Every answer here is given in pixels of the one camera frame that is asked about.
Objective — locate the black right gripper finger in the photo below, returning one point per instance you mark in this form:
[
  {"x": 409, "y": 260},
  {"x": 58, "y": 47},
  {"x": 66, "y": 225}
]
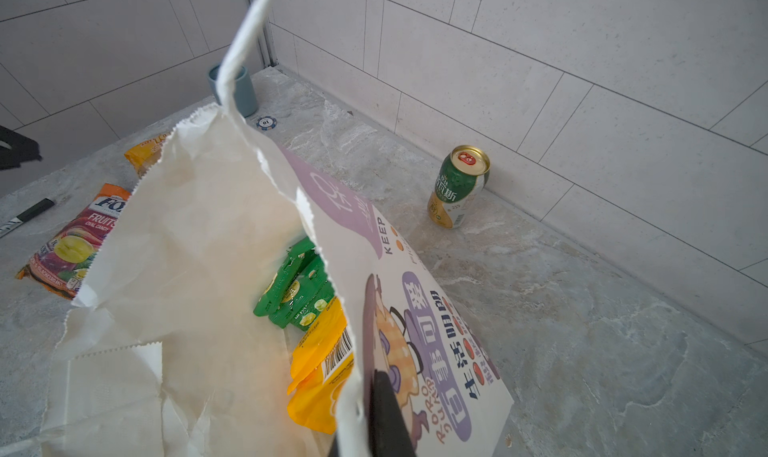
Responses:
[{"x": 388, "y": 435}]

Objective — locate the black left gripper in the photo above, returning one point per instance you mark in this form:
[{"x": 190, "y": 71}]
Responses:
[{"x": 17, "y": 149}]

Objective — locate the orange snack pack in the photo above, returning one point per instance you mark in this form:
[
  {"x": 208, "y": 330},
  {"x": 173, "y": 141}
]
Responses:
[{"x": 321, "y": 364}]

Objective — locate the purple Fox's fruit candy bag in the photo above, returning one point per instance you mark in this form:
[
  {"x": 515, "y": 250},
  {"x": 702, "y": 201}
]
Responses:
[{"x": 62, "y": 263}]

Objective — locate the yellow mango snack bag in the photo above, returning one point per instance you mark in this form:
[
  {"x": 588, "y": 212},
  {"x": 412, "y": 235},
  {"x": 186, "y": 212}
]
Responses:
[{"x": 146, "y": 154}]

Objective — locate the green snack pack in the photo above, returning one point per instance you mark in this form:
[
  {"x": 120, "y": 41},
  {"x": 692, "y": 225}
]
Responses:
[{"x": 300, "y": 290}]

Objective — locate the white printed paper bag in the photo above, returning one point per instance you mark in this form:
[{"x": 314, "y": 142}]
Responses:
[{"x": 163, "y": 356}]

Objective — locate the black white marker pen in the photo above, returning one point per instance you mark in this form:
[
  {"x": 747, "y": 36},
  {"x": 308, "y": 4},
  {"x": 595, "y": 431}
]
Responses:
[{"x": 26, "y": 216}]

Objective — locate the teal cup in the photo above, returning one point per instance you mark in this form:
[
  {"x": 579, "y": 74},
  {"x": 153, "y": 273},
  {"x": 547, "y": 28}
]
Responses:
[{"x": 244, "y": 93}]

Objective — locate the green beer can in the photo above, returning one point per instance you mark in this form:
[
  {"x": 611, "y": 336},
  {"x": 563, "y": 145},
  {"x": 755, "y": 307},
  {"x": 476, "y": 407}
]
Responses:
[{"x": 463, "y": 175}]

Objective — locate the aluminium corner frame post left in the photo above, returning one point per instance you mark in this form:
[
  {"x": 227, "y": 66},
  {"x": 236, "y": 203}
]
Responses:
[{"x": 254, "y": 33}]

